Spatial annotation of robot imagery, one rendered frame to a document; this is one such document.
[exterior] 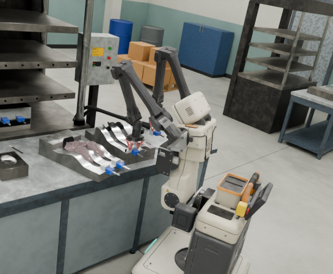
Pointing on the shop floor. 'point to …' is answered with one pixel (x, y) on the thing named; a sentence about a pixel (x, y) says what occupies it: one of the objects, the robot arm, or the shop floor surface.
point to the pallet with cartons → (147, 64)
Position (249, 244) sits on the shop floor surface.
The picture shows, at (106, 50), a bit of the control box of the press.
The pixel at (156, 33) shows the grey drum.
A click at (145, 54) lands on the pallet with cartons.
